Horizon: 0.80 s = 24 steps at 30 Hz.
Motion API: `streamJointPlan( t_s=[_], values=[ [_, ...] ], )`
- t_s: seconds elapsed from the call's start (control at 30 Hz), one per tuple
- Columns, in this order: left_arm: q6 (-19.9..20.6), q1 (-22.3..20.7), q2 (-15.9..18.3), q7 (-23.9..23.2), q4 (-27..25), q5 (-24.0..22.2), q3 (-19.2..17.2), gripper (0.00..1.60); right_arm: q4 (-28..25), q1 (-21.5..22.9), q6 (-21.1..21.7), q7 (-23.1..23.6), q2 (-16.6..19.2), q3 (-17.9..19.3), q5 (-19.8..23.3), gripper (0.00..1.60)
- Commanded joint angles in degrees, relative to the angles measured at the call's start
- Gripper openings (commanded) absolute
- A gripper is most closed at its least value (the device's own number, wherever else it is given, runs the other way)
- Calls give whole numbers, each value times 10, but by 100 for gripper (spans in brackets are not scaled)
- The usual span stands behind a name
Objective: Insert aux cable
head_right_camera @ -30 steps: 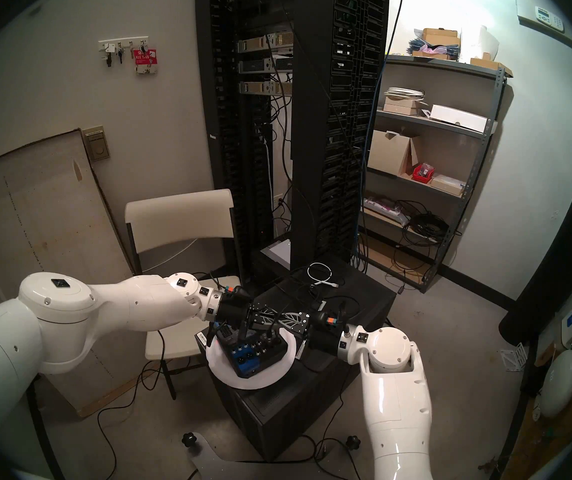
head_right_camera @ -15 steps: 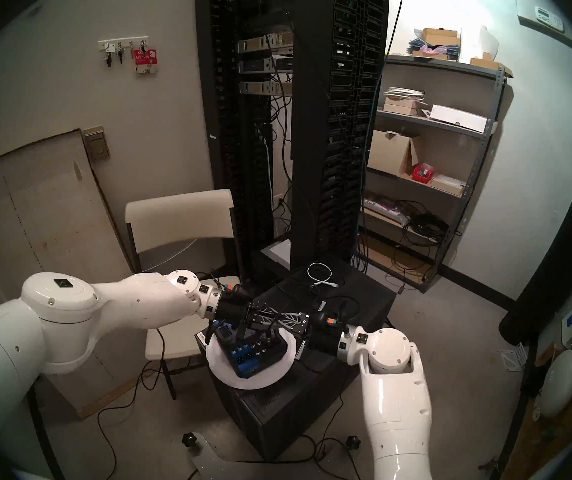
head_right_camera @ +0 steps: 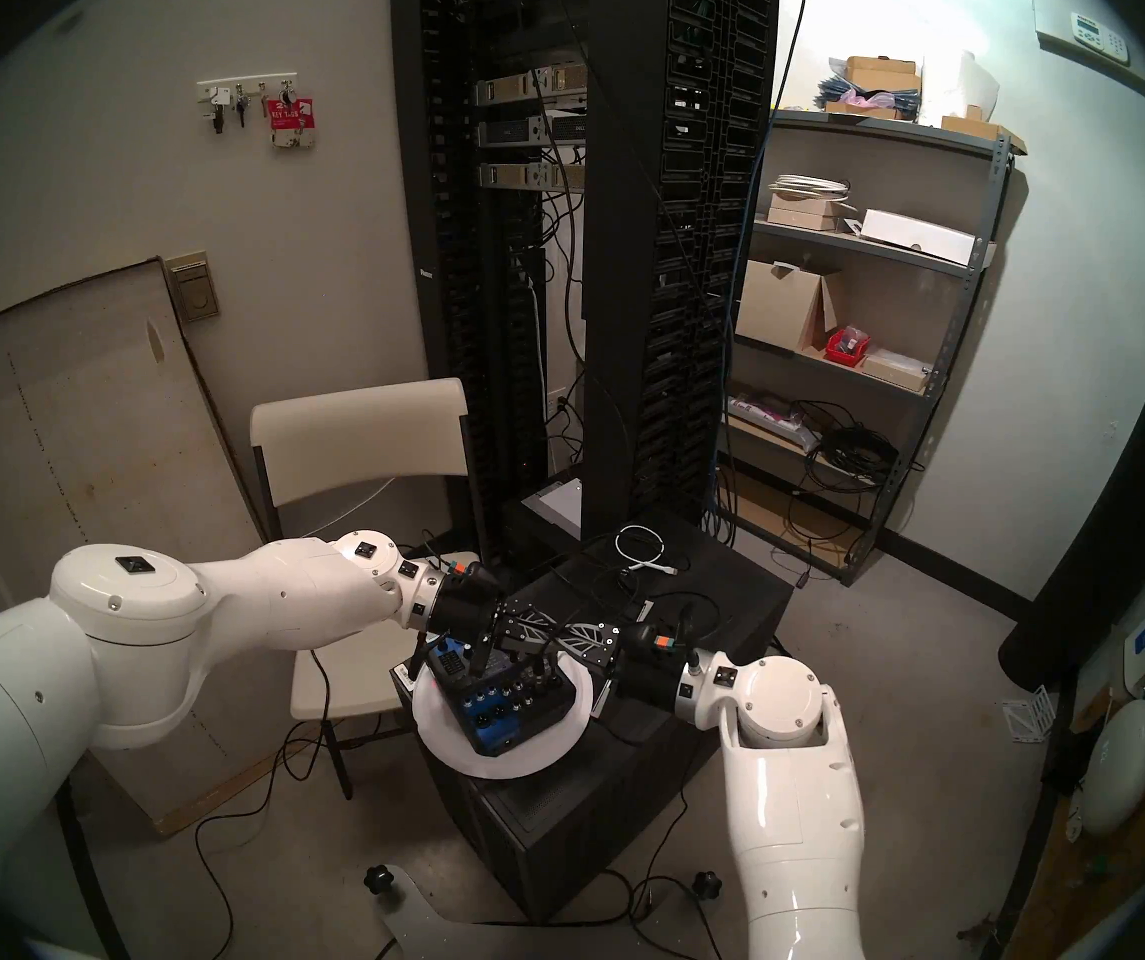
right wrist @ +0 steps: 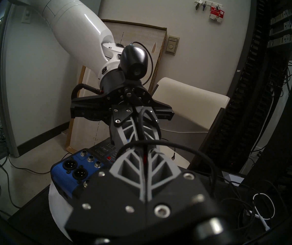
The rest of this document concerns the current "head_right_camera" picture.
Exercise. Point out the small beige box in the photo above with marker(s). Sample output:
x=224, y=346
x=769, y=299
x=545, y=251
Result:
x=802, y=218

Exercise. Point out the beige rack unit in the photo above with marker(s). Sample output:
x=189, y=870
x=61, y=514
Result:
x=512, y=88
x=518, y=175

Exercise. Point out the beige folding chair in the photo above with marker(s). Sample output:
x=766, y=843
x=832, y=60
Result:
x=352, y=438

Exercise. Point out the white key hook rack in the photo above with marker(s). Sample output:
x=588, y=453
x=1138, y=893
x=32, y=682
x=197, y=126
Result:
x=252, y=84

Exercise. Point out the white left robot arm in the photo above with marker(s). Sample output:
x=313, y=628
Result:
x=232, y=598

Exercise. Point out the black star knob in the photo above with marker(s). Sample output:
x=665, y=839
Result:
x=378, y=879
x=706, y=884

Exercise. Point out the white lattice bracket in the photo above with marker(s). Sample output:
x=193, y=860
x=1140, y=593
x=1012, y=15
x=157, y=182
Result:
x=1028, y=713

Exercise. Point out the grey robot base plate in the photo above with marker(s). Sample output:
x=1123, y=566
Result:
x=422, y=918

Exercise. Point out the white and pink package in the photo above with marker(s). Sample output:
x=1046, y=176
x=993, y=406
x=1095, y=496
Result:
x=768, y=413

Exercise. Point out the flat tan box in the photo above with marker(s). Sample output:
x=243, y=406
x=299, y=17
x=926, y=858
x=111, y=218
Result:
x=894, y=368

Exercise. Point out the large pale wooden board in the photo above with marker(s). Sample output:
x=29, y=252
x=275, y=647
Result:
x=82, y=448

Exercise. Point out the flat brown cardboard sheet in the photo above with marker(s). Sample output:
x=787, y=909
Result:
x=782, y=513

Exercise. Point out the closed cardboard box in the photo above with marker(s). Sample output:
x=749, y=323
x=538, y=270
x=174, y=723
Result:
x=882, y=73

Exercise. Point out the open cardboard box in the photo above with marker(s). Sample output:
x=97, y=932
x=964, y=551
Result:
x=778, y=308

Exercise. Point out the grey flat box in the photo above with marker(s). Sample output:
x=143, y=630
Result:
x=558, y=503

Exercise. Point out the white flat box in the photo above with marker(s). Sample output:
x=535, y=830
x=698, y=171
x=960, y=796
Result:
x=918, y=233

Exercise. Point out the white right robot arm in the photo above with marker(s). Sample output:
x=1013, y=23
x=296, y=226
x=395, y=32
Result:
x=792, y=818

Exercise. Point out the beige wall control plate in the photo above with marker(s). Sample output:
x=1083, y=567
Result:
x=194, y=293

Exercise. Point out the black and blue audio mixer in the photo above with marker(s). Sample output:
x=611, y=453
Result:
x=492, y=718

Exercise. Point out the grey metal shelf unit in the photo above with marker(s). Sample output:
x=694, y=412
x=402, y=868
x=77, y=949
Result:
x=882, y=131

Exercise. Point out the white oval device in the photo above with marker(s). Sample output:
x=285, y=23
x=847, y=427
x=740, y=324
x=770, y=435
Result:
x=1118, y=768

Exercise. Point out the dark hanging key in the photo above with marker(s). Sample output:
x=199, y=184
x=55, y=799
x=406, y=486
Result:
x=220, y=116
x=242, y=110

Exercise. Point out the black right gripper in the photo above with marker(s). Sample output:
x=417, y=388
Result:
x=654, y=663

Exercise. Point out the small red bin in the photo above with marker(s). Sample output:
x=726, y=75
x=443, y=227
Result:
x=844, y=348

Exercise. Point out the white round plate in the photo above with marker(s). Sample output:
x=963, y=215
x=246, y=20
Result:
x=542, y=758

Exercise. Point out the white paper bag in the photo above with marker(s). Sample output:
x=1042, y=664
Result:
x=962, y=83

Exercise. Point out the black server rack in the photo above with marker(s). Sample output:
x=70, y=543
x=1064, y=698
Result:
x=632, y=268

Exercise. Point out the pink and blue bag stack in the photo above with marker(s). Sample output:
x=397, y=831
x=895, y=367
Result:
x=862, y=100

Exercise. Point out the large black foam panel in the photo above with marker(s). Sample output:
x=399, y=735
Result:
x=1112, y=528

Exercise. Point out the white alarm keypad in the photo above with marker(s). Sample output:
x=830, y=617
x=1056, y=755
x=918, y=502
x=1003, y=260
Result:
x=1098, y=36

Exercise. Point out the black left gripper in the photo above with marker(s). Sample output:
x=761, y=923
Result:
x=462, y=603

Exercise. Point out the dark grey rack unit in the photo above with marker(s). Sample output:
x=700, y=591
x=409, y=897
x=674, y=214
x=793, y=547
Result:
x=522, y=131

